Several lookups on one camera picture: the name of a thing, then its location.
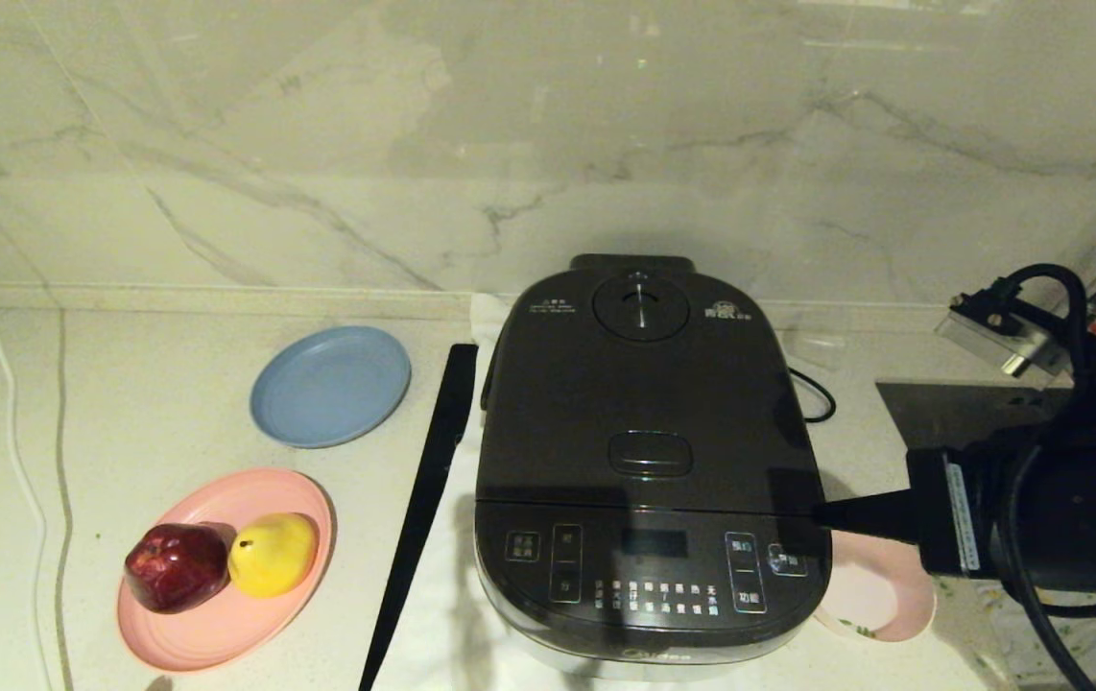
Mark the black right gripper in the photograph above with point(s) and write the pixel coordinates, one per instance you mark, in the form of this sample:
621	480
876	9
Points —
1047	518

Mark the pink bowl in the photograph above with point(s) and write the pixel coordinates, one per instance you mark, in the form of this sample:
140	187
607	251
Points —
874	595

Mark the green grains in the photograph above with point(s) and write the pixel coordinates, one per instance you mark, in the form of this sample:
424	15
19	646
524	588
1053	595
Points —
863	631

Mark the black rice cooker lid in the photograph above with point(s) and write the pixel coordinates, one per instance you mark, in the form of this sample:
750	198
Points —
644	403

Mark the stainless steel sink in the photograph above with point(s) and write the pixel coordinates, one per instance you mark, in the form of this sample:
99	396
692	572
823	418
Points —
951	413

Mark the long black flat bar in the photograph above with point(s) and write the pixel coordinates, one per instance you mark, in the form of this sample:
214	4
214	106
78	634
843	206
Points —
431	461

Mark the blue plate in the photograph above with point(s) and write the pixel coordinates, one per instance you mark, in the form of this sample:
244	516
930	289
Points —
330	386

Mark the yellow pear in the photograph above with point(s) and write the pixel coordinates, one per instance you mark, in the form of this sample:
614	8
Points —
273	556

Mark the pink plate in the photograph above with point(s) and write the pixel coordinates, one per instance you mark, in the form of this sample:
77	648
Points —
222	633

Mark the dark red apple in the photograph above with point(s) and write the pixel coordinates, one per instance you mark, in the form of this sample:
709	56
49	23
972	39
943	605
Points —
176	568

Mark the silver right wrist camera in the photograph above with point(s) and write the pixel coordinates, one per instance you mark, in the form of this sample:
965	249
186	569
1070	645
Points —
999	331

